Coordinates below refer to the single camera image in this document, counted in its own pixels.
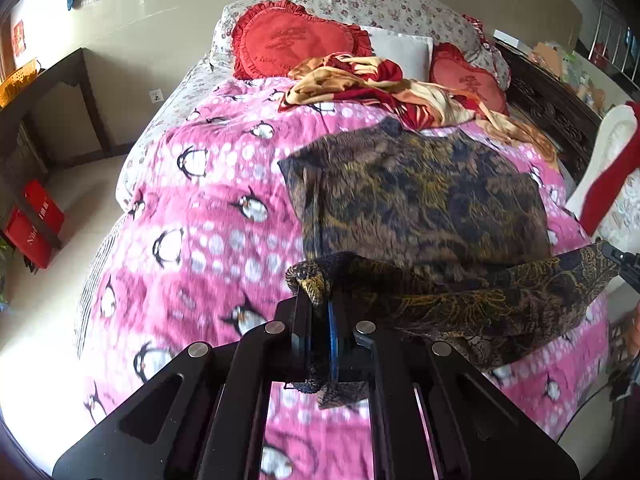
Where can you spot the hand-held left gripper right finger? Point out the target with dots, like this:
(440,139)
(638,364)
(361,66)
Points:
(334,345)

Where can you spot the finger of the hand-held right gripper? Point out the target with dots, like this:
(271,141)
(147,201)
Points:
(622,260)

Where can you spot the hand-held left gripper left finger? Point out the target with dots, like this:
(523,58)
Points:
(300,330)

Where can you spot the dark brown patterned garment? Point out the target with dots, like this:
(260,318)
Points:
(425,200)

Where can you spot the cream lace cloth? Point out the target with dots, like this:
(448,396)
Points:
(627,210)

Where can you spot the pink penguin print blanket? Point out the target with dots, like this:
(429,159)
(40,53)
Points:
(210,220)

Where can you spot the dark wooden headboard shelf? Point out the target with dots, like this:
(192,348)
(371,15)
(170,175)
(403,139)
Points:
(550,110)

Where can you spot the striped mattress cover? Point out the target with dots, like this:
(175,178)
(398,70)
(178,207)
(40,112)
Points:
(92,270)

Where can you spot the metal rack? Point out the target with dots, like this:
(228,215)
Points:
(631,42)

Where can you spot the orange paper packet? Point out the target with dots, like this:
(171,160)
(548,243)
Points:
(545,55)

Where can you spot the small red heart pillow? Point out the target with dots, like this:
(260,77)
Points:
(470,82)

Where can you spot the white box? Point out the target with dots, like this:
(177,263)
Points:
(510,38)

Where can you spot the floral bed sheet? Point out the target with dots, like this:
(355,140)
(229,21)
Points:
(165,110)

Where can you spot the orange floral blanket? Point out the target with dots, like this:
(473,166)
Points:
(360,75)

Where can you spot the red frilled cloth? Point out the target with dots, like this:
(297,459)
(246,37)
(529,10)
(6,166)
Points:
(475,27)

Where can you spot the red paper bag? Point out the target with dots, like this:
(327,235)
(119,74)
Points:
(45,205)

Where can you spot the red cardboard boxes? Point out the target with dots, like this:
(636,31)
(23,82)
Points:
(25,240)

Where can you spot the large red heart pillow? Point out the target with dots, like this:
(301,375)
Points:
(285,40)

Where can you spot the white pillow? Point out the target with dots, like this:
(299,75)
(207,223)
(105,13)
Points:
(400,50)

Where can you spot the floral print pillow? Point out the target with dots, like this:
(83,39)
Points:
(380,2)

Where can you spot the dark wooden desk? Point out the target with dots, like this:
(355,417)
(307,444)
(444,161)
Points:
(55,75)

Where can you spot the yellow basket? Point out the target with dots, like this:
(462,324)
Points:
(17,80)

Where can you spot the wall socket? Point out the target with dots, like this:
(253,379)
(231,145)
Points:
(156,95)

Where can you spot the red wall paper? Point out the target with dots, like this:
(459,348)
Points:
(19,37)

